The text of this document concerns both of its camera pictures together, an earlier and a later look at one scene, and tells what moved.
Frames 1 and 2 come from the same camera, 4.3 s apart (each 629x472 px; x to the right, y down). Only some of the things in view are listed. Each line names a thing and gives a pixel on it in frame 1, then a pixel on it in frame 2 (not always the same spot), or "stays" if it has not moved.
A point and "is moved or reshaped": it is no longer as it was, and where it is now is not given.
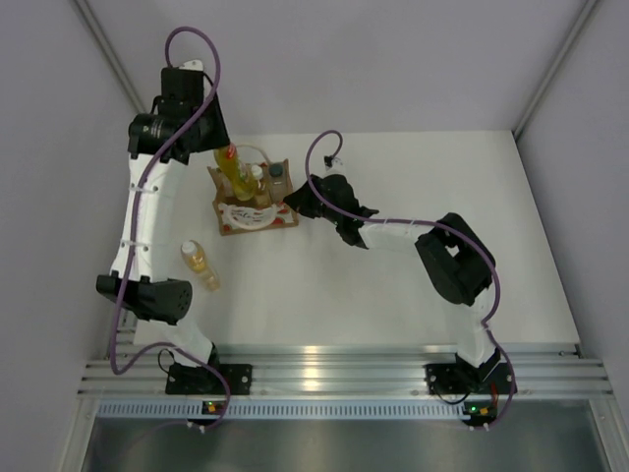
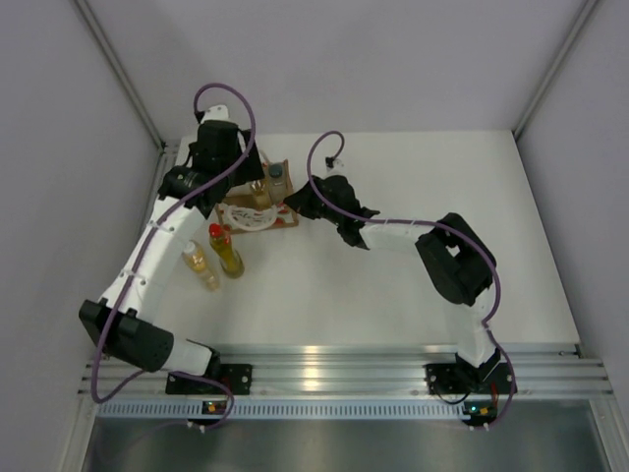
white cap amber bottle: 195,257 stays
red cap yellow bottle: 227,158 is moved or reshaped
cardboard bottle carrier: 265,210 stays
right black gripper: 302,202 stays
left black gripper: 218,136 → 249,170
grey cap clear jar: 276,180 stays
